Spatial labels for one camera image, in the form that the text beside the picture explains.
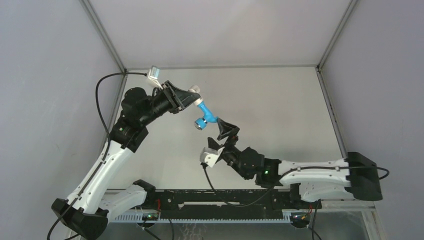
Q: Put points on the aluminium frame rail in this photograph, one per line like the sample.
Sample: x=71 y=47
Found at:
x=341 y=205

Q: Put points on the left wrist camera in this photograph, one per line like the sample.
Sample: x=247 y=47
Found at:
x=152 y=77

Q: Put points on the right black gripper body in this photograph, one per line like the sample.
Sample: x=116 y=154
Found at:
x=230 y=144

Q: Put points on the blue plastic water faucet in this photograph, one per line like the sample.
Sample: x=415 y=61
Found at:
x=208 y=117

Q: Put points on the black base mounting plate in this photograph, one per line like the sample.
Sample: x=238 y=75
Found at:
x=244 y=202

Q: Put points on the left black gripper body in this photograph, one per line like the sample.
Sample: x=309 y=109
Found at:
x=170 y=101

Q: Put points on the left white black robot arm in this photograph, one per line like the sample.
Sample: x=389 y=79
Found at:
x=84 y=210

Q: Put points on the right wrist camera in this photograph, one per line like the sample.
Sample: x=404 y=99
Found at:
x=210 y=156

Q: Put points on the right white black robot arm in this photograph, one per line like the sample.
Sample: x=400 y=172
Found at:
x=356 y=175

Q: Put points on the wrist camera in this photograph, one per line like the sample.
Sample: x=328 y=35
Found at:
x=152 y=77
x=210 y=156

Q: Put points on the white slotted cable duct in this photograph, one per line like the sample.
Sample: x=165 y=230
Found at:
x=150 y=217

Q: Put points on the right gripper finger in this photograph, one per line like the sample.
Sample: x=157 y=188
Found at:
x=212 y=144
x=226 y=130

